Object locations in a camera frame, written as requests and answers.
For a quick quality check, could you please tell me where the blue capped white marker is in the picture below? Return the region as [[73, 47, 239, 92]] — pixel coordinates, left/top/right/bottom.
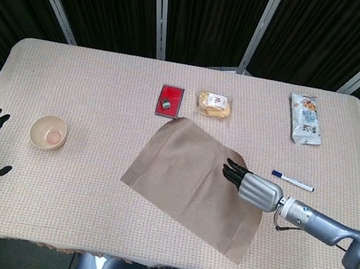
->
[[269, 170, 317, 193]]

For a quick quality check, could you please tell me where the bagged bread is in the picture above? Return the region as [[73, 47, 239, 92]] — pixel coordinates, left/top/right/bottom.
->
[[192, 89, 236, 125]]

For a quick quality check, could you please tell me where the beige woven tablecloth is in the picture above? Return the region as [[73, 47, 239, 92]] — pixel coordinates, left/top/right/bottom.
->
[[0, 32, 360, 269]]

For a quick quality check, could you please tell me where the brown woven placemat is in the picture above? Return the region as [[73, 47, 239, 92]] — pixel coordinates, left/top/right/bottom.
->
[[109, 108, 278, 268]]

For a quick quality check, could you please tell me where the red rectangular box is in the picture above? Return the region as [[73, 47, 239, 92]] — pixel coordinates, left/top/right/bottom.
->
[[153, 83, 186, 120]]

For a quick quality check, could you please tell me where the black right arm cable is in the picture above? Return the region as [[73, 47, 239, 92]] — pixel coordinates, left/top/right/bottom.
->
[[266, 208, 360, 269]]

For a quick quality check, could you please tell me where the white blue snack bag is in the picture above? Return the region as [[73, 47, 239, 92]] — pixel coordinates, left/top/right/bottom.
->
[[283, 92, 331, 148]]

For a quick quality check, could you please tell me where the beige bowl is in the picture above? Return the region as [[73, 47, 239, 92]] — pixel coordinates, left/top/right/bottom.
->
[[27, 112, 71, 153]]

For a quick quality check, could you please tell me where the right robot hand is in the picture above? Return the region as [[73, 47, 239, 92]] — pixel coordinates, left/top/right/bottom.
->
[[215, 157, 290, 216]]

